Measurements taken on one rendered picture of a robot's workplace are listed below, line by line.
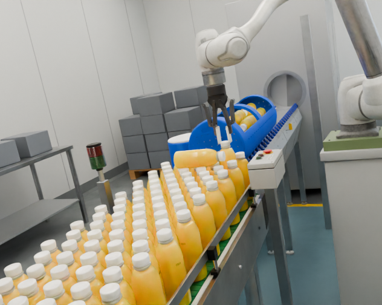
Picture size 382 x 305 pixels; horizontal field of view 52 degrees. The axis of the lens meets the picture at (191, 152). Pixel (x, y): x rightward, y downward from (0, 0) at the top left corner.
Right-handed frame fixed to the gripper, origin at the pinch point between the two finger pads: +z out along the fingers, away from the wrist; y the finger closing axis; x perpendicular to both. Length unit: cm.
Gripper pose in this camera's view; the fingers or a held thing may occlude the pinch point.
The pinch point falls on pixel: (223, 134)
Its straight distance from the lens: 161.5
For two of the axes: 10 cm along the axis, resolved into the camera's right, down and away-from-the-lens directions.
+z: 1.8, 9.6, 2.1
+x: -3.7, 2.7, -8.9
